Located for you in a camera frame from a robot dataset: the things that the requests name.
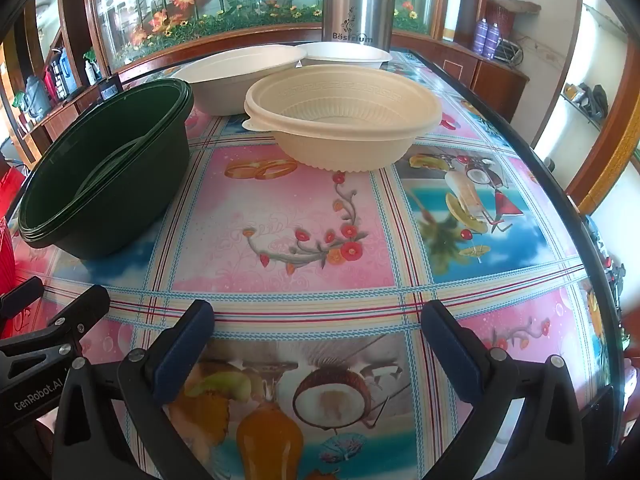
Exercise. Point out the printed fruit and flower tablecloth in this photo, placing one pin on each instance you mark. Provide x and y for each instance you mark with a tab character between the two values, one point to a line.
300	220

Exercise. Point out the blue thermos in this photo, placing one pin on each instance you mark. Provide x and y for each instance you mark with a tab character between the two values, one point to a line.
67	67

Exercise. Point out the small white bowl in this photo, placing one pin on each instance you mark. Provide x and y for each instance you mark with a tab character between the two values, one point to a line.
345	55

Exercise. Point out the stainless steel thermos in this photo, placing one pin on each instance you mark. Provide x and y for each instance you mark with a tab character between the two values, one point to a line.
355	10

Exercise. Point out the beige plastic bowl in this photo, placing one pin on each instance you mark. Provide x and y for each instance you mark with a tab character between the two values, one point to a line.
345	145

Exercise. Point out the purple bottle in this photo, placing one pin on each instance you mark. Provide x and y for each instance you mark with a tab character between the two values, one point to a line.
494	40
481	37

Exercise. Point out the red thermos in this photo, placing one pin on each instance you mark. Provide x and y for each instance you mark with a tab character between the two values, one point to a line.
48	82

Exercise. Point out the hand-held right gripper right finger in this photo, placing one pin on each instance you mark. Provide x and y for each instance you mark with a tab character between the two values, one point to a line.
450	345

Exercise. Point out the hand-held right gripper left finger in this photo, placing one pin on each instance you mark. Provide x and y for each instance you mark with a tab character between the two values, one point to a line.
182	355

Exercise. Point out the grey kettle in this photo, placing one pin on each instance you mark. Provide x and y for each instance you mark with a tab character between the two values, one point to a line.
37	97

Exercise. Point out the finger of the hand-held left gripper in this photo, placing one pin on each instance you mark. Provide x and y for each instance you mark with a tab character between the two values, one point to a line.
25	295
90	302

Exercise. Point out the wooden aquarium cabinet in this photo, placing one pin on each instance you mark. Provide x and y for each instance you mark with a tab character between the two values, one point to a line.
495	80

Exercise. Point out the aquarium with artificial flowers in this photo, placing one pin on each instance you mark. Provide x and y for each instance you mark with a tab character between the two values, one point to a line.
225	0

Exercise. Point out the small black jar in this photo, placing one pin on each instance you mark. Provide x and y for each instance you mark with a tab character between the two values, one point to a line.
108	90

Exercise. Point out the nested dark green bowls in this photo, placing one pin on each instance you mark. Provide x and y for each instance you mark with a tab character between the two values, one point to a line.
125	195

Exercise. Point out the red gift bag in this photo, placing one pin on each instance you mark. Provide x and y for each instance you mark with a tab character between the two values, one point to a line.
10	192

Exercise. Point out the red woven basket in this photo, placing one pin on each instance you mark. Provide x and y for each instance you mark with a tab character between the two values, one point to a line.
505	22

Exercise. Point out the white spray bottle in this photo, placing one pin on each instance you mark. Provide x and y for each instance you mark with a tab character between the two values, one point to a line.
90	70

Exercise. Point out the large white bowl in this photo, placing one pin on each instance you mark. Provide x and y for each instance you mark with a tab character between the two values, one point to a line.
225	80

